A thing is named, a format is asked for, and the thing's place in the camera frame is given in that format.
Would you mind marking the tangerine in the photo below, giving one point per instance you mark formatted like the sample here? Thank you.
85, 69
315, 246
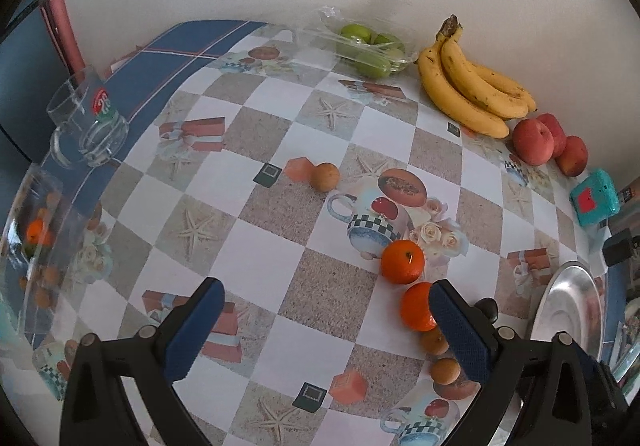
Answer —
402, 262
415, 308

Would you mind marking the round metal plate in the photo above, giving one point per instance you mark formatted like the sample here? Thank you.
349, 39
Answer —
567, 311

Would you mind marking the green round fruit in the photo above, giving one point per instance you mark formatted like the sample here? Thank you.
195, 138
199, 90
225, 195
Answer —
371, 64
397, 57
388, 40
356, 33

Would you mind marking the teal box with red label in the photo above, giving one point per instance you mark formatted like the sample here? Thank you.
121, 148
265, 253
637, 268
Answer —
595, 198

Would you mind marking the glass mug with red label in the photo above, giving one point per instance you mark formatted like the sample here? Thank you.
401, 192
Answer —
85, 121

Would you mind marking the banana bunch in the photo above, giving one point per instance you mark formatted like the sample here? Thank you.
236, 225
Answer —
462, 86

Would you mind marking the clear glass bowl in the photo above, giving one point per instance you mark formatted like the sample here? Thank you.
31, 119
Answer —
35, 246

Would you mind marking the clear plastic fruit package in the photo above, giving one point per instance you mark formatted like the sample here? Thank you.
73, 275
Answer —
360, 46

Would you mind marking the small brown round fruit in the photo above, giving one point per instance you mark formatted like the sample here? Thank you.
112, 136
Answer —
445, 370
432, 342
324, 176

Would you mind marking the red upright post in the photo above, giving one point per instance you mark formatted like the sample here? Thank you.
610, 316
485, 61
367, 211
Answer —
62, 31

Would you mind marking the small black box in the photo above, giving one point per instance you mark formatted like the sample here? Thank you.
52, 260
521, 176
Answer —
620, 246

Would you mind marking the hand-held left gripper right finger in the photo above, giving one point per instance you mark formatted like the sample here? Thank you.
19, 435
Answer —
462, 333

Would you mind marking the red peach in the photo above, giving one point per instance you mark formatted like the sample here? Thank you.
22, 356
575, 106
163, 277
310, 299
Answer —
532, 142
556, 128
573, 156

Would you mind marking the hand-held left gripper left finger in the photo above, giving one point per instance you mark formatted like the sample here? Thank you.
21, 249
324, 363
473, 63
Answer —
192, 331

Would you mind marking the checkered printed tablecloth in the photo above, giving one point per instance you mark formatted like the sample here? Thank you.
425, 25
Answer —
300, 236

